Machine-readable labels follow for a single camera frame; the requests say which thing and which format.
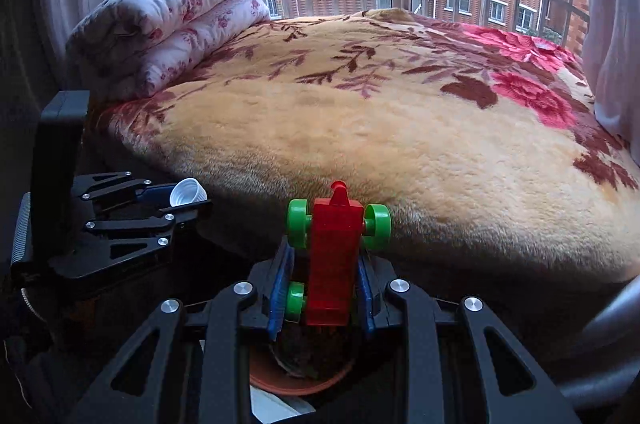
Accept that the white bottle cap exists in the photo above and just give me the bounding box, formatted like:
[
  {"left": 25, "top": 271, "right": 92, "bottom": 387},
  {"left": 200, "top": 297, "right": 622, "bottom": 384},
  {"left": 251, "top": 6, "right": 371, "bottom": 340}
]
[{"left": 169, "top": 178, "right": 208, "bottom": 207}]

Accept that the red green toy car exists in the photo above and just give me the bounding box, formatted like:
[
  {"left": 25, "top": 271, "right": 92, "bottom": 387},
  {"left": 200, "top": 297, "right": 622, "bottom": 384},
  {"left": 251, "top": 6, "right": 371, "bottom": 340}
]
[{"left": 284, "top": 180, "right": 393, "bottom": 328}]

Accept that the orange round trash bin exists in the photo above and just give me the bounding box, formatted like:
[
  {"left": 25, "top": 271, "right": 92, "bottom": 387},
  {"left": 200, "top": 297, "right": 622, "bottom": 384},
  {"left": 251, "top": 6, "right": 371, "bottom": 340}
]
[{"left": 248, "top": 324, "right": 355, "bottom": 397}]

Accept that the folded white floral quilt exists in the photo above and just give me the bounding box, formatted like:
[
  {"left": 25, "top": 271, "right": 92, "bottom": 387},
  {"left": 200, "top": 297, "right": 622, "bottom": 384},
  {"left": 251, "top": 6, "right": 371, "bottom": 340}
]
[{"left": 66, "top": 0, "right": 270, "bottom": 100}]

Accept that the floral fleece bed blanket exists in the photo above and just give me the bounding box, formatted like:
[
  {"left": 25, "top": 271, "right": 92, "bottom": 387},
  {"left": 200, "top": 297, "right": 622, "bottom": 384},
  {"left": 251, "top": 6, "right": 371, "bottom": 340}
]
[{"left": 93, "top": 9, "right": 639, "bottom": 284}]

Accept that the sheer pink right curtain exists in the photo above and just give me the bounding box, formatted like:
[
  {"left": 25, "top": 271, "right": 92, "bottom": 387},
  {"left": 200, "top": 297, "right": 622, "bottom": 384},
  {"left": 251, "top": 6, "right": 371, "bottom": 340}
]
[{"left": 582, "top": 0, "right": 640, "bottom": 159}]

